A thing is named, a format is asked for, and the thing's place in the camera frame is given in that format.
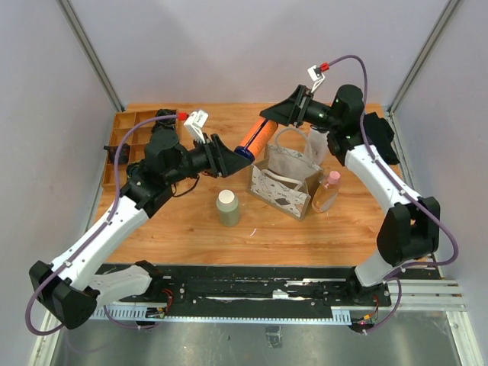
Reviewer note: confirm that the rolled tie orange pattern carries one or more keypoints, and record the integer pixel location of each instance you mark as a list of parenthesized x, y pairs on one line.
[(116, 152)]

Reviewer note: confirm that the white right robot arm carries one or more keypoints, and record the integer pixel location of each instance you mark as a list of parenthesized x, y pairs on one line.
[(362, 143)]

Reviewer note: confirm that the aluminium frame post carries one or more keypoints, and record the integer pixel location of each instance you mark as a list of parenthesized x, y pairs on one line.
[(444, 19), (74, 22)]

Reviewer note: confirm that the white bottle grey cap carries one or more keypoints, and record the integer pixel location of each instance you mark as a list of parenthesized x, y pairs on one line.
[(316, 146)]

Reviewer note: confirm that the rolled tie green pattern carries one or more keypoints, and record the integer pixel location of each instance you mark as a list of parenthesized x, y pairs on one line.
[(167, 116)]

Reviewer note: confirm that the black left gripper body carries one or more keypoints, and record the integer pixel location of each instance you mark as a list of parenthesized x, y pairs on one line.
[(201, 158)]

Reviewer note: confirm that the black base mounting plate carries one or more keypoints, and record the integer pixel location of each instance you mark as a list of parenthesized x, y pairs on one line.
[(273, 292)]

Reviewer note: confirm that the wooden compartment tray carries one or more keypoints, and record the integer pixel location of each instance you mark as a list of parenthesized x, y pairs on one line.
[(133, 147)]

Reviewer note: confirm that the beige canvas bag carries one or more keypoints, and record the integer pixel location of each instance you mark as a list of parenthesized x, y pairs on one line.
[(285, 179)]

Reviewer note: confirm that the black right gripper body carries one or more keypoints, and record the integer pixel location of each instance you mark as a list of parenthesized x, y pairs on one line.
[(313, 113)]

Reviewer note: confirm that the right aluminium frame post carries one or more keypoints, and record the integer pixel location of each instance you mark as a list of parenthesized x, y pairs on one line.
[(444, 19)]

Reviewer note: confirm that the black garment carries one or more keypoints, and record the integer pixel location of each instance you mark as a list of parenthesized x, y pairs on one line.
[(381, 135)]

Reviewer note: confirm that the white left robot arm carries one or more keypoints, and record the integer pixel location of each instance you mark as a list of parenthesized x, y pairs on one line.
[(69, 286)]

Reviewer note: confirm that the clear bottle pink cap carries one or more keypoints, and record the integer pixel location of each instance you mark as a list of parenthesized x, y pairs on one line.
[(327, 192)]

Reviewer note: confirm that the left aluminium frame post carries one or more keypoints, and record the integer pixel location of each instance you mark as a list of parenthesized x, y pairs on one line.
[(74, 22)]

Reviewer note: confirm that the cream bottle beige cap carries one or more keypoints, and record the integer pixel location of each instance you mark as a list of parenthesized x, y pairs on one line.
[(228, 207)]

